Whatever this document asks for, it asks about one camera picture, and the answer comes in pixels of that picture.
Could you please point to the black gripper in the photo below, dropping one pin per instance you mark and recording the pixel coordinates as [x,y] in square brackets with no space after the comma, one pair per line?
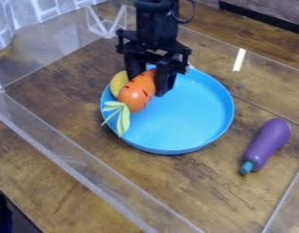
[140,53]

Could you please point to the orange toy carrot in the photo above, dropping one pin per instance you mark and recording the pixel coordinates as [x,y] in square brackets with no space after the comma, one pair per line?
[134,97]

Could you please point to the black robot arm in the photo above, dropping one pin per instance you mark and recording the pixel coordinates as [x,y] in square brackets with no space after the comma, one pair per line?
[151,44]

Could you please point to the blue round tray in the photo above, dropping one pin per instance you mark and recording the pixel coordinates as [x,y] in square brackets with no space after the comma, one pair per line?
[185,120]

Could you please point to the yellow toy lemon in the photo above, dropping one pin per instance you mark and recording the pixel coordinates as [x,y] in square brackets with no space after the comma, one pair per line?
[118,82]

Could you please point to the purple toy eggplant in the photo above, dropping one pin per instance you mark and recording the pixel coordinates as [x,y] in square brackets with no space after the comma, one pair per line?
[271,138]

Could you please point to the clear acrylic enclosure wall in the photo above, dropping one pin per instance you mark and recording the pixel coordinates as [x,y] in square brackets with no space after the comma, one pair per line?
[79,181]

